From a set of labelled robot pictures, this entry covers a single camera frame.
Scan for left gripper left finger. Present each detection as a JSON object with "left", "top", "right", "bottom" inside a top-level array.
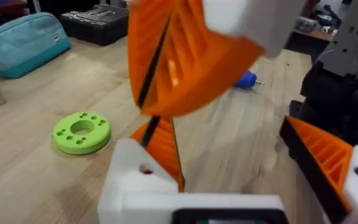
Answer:
[{"left": 97, "top": 138, "right": 180, "bottom": 224}]

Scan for blue electric screwdriver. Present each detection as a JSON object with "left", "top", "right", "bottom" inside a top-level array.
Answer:
[{"left": 232, "top": 70, "right": 265, "bottom": 90}]

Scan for black tool case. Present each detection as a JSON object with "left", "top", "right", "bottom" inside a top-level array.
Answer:
[{"left": 58, "top": 3, "right": 130, "bottom": 47}]

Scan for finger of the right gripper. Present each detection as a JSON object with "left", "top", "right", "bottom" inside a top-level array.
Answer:
[
  {"left": 127, "top": 0, "right": 175, "bottom": 106},
  {"left": 137, "top": 0, "right": 308, "bottom": 118}
]

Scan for teal zip bag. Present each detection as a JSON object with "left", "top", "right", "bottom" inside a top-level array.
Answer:
[{"left": 0, "top": 12, "right": 73, "bottom": 80}]

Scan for heap of clutter on desk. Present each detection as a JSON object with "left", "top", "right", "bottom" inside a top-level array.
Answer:
[{"left": 291, "top": 0, "right": 344, "bottom": 42}]

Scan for green disc with holes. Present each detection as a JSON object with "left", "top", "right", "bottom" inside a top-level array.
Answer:
[{"left": 52, "top": 111, "right": 112, "bottom": 156}]

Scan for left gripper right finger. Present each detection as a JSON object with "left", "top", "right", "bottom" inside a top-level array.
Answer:
[{"left": 279, "top": 115, "right": 358, "bottom": 224}]

